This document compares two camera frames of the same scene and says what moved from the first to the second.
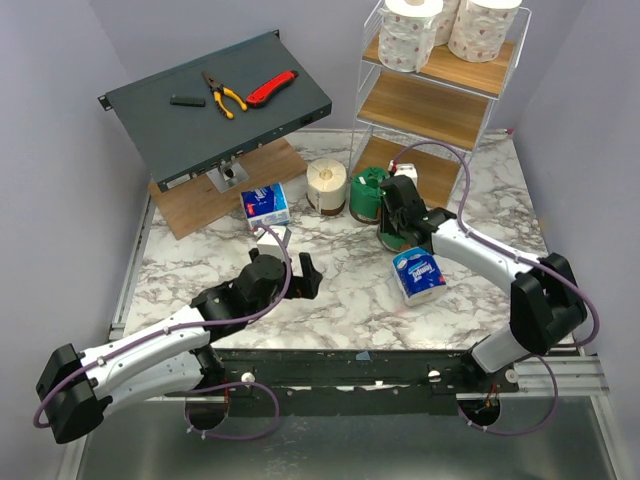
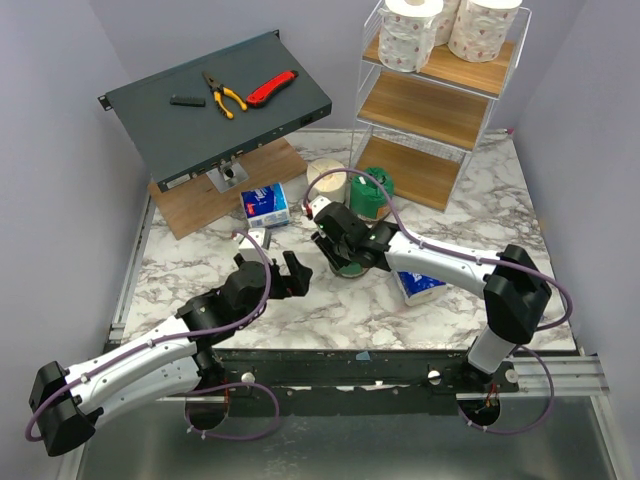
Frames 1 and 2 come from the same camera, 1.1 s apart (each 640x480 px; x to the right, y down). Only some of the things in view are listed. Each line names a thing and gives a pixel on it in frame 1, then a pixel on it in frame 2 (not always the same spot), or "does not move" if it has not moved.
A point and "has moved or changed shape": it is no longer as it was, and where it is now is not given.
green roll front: (393, 242) has moved or changed shape
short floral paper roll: (407, 33) does not move
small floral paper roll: (444, 20) does not move
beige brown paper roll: (326, 185) does not move
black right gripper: (396, 220) to (331, 245)
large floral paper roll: (481, 29) does not move
